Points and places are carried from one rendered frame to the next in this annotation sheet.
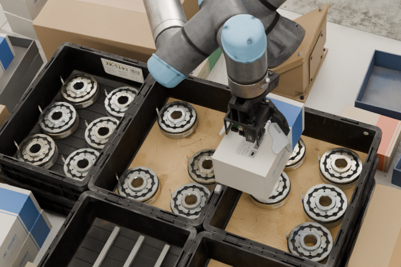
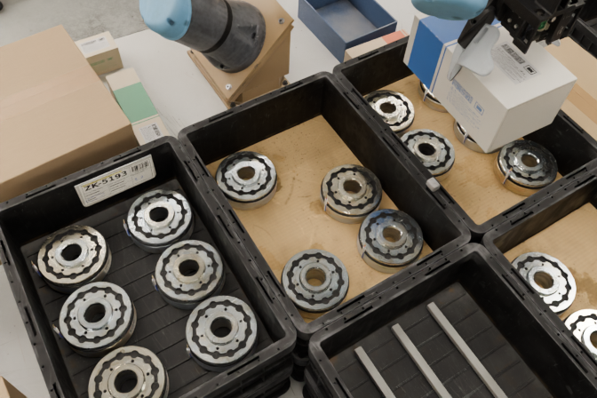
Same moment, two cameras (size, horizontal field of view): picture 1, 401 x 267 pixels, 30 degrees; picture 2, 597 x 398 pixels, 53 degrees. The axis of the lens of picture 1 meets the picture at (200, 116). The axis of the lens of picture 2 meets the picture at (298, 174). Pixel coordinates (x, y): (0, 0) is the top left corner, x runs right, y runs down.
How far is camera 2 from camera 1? 128 cm
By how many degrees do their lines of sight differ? 39
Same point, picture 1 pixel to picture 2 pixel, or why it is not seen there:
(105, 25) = (14, 152)
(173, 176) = (325, 237)
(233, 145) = (501, 79)
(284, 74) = (268, 62)
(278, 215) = (461, 172)
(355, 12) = not seen: hidden behind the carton
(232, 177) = (520, 123)
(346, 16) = not seen: hidden behind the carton
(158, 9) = not seen: outside the picture
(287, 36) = (249, 12)
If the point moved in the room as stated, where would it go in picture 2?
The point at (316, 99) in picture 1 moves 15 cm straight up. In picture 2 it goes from (295, 76) to (298, 25)
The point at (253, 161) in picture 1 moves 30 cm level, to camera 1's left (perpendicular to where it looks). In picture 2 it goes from (544, 75) to (483, 258)
